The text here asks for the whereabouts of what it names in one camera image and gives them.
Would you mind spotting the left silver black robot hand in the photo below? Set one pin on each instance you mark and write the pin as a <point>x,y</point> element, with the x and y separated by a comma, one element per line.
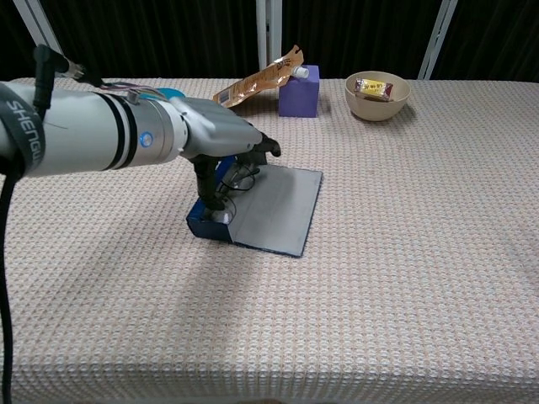
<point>219,128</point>

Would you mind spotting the beige bowl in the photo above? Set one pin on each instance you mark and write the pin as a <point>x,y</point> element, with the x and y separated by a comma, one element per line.
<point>375,111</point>

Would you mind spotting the white frame post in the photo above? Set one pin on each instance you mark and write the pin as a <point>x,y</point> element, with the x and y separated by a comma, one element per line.
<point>438,38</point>
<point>269,38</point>
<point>38,25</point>

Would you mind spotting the blue glasses case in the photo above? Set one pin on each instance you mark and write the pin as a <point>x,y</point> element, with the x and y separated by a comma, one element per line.
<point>278,210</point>

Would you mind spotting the beige woven tablecloth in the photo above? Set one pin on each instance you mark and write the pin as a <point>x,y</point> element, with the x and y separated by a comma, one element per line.
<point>379,252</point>

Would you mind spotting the purple foam cube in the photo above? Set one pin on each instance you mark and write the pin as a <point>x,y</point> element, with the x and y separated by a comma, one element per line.
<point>299,99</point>

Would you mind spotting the orange spout pouch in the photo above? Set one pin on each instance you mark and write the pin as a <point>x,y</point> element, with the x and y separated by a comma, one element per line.
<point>261,80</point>

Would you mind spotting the teal round disc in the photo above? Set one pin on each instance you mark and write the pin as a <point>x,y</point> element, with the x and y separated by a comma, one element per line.
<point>172,92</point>

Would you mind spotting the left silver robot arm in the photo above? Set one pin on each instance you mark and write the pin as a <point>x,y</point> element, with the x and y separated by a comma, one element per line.
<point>84,130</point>

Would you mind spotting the thin-framed eyeglasses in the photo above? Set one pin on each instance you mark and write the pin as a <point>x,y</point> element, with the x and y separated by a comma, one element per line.
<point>242,181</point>

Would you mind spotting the yellow snack packet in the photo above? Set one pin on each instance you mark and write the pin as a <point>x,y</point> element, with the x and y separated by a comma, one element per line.
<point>372,87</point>

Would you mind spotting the black curtain panel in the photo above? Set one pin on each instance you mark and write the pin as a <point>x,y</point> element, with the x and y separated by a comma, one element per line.
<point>160,38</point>
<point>358,33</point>
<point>17,42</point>
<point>497,38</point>

